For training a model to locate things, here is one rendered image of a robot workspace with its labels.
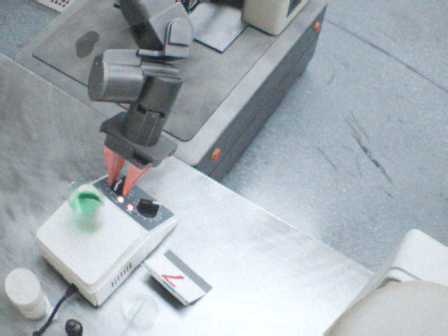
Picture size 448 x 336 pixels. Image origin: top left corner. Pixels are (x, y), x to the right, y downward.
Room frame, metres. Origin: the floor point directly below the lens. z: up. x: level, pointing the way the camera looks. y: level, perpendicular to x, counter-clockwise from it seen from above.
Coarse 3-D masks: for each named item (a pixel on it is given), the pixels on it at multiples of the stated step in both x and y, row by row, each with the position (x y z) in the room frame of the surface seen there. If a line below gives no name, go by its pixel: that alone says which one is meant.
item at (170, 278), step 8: (152, 264) 0.34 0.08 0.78; (160, 264) 0.35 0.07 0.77; (168, 264) 0.36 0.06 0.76; (160, 272) 0.33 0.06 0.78; (168, 272) 0.34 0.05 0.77; (176, 272) 0.35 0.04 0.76; (168, 280) 0.32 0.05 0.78; (176, 280) 0.33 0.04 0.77; (184, 280) 0.34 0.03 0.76; (176, 288) 0.31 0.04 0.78; (184, 288) 0.32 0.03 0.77; (192, 288) 0.32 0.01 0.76; (184, 296) 0.30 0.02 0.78; (192, 296) 0.31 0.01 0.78
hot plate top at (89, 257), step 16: (64, 208) 0.37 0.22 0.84; (112, 208) 0.39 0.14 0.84; (48, 224) 0.34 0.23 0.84; (64, 224) 0.35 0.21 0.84; (112, 224) 0.37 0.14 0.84; (128, 224) 0.37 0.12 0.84; (48, 240) 0.32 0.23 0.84; (64, 240) 0.32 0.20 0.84; (80, 240) 0.33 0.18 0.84; (96, 240) 0.34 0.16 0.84; (112, 240) 0.34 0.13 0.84; (128, 240) 0.35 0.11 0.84; (64, 256) 0.30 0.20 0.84; (80, 256) 0.31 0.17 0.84; (96, 256) 0.31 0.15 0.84; (112, 256) 0.32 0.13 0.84; (80, 272) 0.28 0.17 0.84; (96, 272) 0.29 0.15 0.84
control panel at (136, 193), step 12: (108, 180) 0.46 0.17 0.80; (108, 192) 0.43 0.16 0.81; (132, 192) 0.45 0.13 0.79; (144, 192) 0.46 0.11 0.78; (120, 204) 0.41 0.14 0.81; (132, 204) 0.42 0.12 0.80; (132, 216) 0.40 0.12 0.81; (144, 216) 0.41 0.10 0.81; (168, 216) 0.42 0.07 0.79; (144, 228) 0.38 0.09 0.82
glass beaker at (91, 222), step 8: (80, 176) 0.39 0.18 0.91; (88, 176) 0.39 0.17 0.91; (72, 184) 0.38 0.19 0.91; (80, 184) 0.39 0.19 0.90; (88, 184) 0.39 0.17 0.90; (96, 184) 0.39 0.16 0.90; (72, 192) 0.37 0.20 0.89; (96, 192) 0.39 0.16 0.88; (104, 192) 0.38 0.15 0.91; (104, 200) 0.37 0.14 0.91; (72, 208) 0.34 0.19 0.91; (96, 208) 0.35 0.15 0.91; (104, 208) 0.37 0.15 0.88; (72, 216) 0.35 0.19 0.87; (80, 216) 0.34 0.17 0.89; (88, 216) 0.34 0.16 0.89; (96, 216) 0.35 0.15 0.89; (104, 216) 0.36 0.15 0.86; (80, 224) 0.34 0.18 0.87; (88, 224) 0.34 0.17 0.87; (96, 224) 0.35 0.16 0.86; (104, 224) 0.36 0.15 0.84; (88, 232) 0.34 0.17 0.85; (96, 232) 0.35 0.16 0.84
